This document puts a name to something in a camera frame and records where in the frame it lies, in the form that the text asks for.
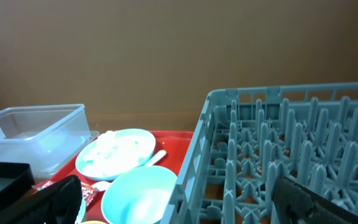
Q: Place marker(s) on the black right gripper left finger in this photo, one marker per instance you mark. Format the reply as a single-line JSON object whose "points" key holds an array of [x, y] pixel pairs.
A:
{"points": [[57, 203]]}

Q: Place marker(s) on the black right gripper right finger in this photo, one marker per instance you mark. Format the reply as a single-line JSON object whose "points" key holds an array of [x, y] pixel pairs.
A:
{"points": [[294, 203]]}

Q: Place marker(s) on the red candy wrapper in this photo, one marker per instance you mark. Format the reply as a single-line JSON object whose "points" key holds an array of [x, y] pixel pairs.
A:
{"points": [[88, 191]]}

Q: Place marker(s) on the yellow plastic cup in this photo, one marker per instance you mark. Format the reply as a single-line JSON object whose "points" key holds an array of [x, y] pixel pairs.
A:
{"points": [[93, 222]]}

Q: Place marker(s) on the grey plastic dishwasher rack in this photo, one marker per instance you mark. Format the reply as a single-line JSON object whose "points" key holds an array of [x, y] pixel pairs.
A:
{"points": [[247, 138]]}

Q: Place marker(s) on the green bowl with food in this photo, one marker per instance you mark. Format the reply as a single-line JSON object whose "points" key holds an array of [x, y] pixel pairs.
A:
{"points": [[81, 216]]}

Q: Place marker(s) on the black plastic tray bin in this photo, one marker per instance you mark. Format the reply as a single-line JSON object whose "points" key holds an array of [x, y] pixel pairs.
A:
{"points": [[16, 179]]}

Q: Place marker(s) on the light blue plate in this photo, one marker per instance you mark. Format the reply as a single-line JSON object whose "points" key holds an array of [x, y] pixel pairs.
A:
{"points": [[110, 169]]}

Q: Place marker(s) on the clear plastic bin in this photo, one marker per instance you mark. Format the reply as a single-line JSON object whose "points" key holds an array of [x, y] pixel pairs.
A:
{"points": [[45, 137]]}

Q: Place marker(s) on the light blue bowl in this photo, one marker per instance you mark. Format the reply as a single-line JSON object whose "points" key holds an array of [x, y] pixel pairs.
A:
{"points": [[138, 196]]}

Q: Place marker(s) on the red plastic tray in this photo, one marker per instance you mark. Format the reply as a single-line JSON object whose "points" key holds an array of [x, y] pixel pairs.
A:
{"points": [[175, 143]]}

